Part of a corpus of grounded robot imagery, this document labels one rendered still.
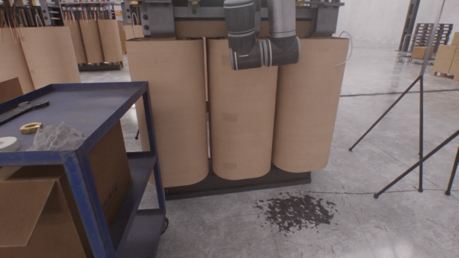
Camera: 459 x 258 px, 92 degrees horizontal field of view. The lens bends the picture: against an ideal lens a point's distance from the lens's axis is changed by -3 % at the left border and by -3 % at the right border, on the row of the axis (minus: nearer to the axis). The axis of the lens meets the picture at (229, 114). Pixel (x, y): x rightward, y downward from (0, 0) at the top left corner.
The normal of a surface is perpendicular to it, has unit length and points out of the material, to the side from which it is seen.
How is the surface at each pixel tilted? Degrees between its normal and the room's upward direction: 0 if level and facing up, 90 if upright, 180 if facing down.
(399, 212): 0
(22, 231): 26
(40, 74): 90
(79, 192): 90
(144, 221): 0
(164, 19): 90
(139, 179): 0
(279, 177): 90
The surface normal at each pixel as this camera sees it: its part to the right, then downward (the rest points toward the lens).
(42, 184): 0.04, -0.68
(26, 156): 0.09, 0.36
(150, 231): 0.00, -0.93
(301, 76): -0.27, 0.36
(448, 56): -0.97, 0.08
